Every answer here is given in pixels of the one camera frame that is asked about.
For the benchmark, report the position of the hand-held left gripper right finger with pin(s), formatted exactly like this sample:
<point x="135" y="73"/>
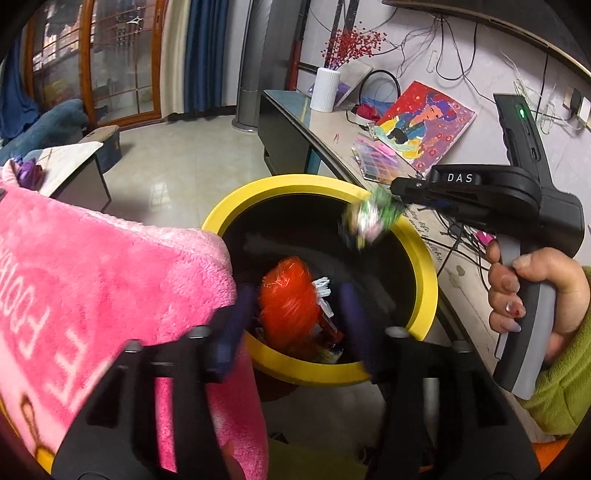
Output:
<point x="355" y="323"/>

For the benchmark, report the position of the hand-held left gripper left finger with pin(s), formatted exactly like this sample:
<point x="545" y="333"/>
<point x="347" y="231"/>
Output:
<point x="235" y="318"/>

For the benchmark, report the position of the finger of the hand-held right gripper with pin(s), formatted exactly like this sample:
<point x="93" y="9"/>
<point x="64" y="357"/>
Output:
<point x="438" y="208"/>
<point x="411" y="188"/>

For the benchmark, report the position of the green black snack packet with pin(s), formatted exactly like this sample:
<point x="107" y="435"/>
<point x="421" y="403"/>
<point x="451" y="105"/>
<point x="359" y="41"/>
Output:
<point x="369" y="217"/>

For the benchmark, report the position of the red plastic bag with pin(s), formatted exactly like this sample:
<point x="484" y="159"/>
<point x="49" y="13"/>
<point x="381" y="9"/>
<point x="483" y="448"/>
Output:
<point x="286" y="304"/>

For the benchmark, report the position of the yellow rimmed bin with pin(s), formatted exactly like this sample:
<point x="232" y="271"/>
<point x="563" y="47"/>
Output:
<point x="277" y="184"/>

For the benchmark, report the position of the person's right forearm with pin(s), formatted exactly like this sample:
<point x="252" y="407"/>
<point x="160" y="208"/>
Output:
<point x="563" y="397"/>

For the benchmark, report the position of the person's right hand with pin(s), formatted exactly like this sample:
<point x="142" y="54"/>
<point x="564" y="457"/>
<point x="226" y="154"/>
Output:
<point x="568" y="286"/>

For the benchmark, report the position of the clear bead organizer box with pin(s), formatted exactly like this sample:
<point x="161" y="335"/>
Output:
<point x="383" y="159"/>

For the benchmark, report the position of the colourful figure painting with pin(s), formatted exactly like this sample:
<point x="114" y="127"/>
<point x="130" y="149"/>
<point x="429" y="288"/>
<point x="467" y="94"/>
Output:
<point x="425" y="129"/>

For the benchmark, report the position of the small red bundle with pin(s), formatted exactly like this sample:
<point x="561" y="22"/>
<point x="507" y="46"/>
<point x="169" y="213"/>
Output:
<point x="367" y="112"/>

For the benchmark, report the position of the cream printed cabinet cover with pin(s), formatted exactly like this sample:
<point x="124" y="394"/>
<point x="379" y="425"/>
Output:
<point x="332" y="138"/>

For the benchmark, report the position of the black hoop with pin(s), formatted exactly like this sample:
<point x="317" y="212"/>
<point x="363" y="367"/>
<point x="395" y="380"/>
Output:
<point x="396" y="85"/>

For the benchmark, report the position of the purple picture board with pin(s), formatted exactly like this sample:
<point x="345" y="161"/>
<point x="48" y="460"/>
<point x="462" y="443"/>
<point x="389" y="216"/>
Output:
<point x="353" y="81"/>

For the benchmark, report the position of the pink cartoon blanket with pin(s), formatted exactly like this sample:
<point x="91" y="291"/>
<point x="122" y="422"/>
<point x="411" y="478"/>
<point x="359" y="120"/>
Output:
<point x="115" y="277"/>

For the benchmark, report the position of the white ribbed vase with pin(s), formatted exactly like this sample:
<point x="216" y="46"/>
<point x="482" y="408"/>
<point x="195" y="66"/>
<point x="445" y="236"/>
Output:
<point x="324" y="90"/>

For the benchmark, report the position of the dark television cabinet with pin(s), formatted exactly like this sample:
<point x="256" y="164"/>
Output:
<point x="286" y="134"/>

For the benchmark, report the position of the black television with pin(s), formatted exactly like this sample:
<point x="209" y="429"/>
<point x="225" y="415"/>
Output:
<point x="531" y="23"/>

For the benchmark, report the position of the silver tower air conditioner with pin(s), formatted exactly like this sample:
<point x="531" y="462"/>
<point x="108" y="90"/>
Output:
<point x="258" y="69"/>

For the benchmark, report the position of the white coffee table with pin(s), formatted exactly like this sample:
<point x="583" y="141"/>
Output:
<point x="78" y="184"/>

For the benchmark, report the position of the blue footstool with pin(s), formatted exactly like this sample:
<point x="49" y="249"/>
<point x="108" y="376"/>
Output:
<point x="104" y="147"/>

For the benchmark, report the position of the blue curtain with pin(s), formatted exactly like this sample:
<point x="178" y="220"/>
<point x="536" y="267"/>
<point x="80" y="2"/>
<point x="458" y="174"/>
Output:
<point x="207" y="55"/>
<point x="16" y="92"/>

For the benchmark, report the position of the purple plastic bundle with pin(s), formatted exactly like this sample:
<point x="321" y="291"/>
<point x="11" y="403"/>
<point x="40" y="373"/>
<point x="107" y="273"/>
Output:
<point x="27" y="173"/>

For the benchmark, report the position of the blue sofa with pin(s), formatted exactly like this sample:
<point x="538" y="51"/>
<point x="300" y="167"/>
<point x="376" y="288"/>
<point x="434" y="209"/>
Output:
<point x="51" y="124"/>

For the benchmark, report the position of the cream curtain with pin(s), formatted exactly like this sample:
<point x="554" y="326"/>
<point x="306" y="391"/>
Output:
<point x="175" y="55"/>

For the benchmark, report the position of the wooden glass sliding door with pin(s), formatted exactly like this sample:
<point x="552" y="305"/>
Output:
<point x="106" y="60"/>

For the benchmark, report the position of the wall socket with plugs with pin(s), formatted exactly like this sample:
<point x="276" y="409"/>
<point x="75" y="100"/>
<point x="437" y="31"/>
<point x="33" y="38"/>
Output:
<point x="577" y="108"/>

